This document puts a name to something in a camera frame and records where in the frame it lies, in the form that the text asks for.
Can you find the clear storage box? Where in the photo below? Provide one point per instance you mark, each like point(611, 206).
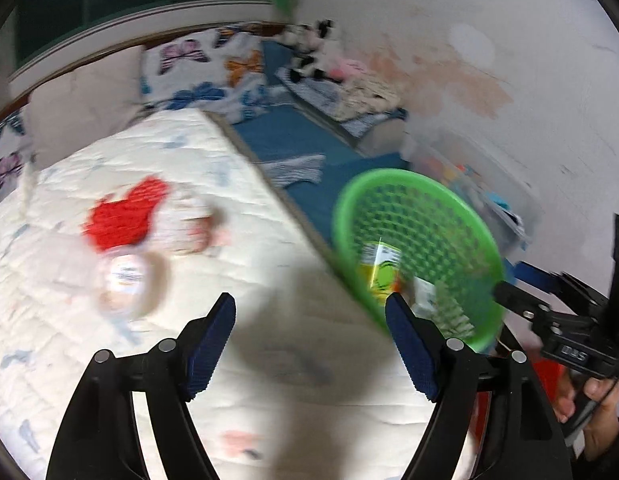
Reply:
point(506, 201)

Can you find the butterfly pillow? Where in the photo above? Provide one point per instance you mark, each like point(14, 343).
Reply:
point(220, 69)
point(16, 150)

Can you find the left butterfly pillow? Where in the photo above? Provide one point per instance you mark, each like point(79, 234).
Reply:
point(16, 150)

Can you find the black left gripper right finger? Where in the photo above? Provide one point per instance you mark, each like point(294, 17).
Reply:
point(447, 372)

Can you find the patterned beige cloth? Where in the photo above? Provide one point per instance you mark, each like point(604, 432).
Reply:
point(365, 94)

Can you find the right hand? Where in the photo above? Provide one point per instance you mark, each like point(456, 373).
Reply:
point(603, 427)

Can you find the clear bottle green label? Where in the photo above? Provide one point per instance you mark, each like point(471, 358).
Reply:
point(380, 266)

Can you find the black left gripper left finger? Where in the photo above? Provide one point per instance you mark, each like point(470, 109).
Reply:
point(174, 372)

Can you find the blue floor mat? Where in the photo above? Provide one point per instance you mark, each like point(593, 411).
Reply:
point(310, 156)

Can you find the grey pillow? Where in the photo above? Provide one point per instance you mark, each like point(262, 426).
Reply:
point(88, 104)

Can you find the white quilted blanket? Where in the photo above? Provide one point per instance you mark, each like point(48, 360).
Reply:
point(307, 386)

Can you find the green plastic basket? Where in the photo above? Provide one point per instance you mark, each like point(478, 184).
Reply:
point(442, 239)

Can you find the black white plush cow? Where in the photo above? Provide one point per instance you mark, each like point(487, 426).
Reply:
point(317, 51)

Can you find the pink plush toy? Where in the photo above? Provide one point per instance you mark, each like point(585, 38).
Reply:
point(347, 68)

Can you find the round clear lidded cup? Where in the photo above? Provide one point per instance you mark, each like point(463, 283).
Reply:
point(130, 283)

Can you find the right butterfly pillow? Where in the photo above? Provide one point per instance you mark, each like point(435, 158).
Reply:
point(220, 69)

